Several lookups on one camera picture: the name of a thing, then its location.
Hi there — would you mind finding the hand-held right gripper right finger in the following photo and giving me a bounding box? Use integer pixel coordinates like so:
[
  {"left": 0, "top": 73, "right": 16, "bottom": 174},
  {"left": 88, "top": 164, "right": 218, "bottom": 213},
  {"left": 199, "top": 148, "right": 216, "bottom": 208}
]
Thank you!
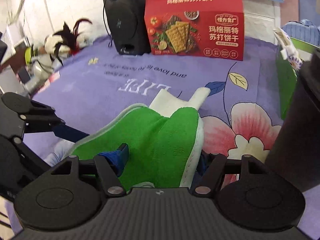
[{"left": 194, "top": 151, "right": 269, "bottom": 196}]

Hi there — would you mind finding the black cylindrical container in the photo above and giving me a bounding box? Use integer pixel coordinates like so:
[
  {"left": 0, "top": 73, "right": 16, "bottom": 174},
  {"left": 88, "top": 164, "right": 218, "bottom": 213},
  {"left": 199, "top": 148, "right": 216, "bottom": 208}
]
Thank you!
[{"left": 265, "top": 52, "right": 320, "bottom": 193}]

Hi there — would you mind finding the feathered white plush toy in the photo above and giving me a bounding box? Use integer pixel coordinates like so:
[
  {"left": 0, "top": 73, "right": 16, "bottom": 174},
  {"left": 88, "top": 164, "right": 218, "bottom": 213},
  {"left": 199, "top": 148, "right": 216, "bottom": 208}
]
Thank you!
[{"left": 44, "top": 18, "right": 93, "bottom": 66}]

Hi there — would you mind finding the black speaker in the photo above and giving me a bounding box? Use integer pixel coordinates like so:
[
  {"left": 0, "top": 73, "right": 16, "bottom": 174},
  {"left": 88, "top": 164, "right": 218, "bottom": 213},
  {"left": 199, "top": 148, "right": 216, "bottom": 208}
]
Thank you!
[{"left": 102, "top": 0, "right": 157, "bottom": 56}]

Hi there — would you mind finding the black speaker cable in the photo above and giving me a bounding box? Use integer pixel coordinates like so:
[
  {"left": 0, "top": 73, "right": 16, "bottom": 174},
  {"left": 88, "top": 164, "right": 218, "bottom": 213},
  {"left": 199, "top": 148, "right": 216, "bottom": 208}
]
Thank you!
[{"left": 102, "top": 0, "right": 119, "bottom": 48}]

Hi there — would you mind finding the red cracker box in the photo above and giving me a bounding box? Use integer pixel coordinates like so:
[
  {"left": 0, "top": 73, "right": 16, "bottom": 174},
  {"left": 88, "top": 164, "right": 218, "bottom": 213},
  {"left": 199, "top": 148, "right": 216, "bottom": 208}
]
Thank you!
[{"left": 144, "top": 0, "right": 244, "bottom": 61}]

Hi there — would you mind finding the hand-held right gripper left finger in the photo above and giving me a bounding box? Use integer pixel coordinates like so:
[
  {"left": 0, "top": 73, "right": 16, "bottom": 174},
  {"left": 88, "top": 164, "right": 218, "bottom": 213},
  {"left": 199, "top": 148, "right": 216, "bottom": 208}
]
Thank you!
[{"left": 50, "top": 143, "right": 130, "bottom": 197}]

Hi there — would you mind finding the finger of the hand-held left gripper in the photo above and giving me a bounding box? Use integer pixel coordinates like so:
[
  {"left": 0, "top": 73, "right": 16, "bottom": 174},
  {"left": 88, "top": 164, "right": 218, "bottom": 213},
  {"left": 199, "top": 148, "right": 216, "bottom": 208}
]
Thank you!
[
  {"left": 12, "top": 136, "right": 52, "bottom": 180},
  {"left": 1, "top": 92, "right": 90, "bottom": 143}
]

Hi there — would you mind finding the green cardboard box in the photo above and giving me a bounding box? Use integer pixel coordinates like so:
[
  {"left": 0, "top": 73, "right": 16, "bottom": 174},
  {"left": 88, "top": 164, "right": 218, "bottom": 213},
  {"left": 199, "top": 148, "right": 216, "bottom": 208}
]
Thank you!
[{"left": 275, "top": 37, "right": 320, "bottom": 120}]

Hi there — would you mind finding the purple floral bedsheet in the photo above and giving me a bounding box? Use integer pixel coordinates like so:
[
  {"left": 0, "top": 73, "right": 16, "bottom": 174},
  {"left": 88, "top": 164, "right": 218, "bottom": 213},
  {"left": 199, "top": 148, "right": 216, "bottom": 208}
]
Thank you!
[{"left": 5, "top": 34, "right": 320, "bottom": 230}]

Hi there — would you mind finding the striped bedding poster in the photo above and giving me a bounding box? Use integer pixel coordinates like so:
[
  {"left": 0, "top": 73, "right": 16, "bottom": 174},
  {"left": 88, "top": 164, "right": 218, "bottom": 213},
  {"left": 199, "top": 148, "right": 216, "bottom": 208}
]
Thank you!
[{"left": 282, "top": 19, "right": 320, "bottom": 47}]

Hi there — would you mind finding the green cloth bib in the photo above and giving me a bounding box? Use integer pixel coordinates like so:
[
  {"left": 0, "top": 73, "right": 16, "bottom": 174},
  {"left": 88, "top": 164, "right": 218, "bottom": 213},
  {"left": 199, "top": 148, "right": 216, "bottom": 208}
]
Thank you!
[{"left": 72, "top": 87, "right": 211, "bottom": 193}]

